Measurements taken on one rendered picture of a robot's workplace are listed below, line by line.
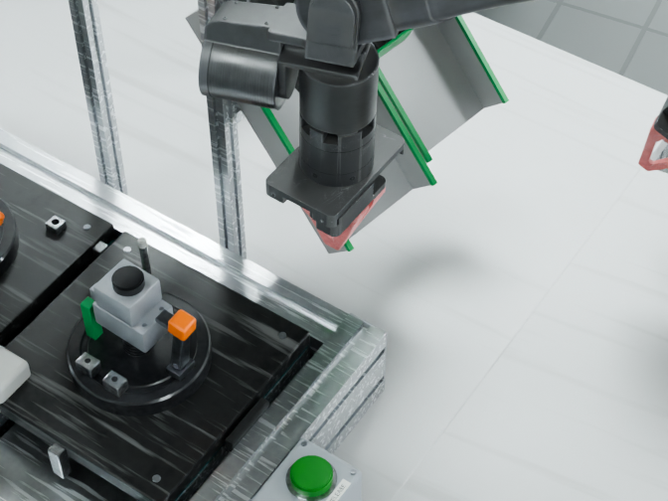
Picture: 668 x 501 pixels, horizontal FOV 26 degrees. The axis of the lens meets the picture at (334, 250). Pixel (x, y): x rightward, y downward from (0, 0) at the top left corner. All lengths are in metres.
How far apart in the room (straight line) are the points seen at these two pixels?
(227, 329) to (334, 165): 0.41
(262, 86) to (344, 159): 0.08
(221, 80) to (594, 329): 0.69
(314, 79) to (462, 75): 0.62
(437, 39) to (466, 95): 0.07
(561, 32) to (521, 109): 1.45
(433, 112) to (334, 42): 0.62
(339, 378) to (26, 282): 0.34
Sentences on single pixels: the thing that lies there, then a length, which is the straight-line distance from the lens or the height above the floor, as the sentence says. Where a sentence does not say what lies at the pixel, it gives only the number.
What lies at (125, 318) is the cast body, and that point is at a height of 1.07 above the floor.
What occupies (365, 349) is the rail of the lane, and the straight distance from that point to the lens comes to 1.45.
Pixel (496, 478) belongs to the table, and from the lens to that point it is 1.49.
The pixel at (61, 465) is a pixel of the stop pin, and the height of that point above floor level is 0.95.
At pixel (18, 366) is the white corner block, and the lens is 1.43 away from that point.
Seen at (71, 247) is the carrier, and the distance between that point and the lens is 1.54.
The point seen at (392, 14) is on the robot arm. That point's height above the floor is 1.48.
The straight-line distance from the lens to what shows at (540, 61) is 1.90.
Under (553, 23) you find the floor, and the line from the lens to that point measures 3.30.
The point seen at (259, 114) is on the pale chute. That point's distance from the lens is 1.44.
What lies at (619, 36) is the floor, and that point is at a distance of 3.29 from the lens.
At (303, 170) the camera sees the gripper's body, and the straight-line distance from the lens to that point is 1.10.
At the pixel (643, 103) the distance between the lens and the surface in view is 1.87.
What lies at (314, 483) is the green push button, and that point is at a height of 0.97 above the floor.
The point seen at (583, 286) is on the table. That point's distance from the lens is 1.65.
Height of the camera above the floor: 2.12
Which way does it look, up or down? 50 degrees down
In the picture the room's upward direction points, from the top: straight up
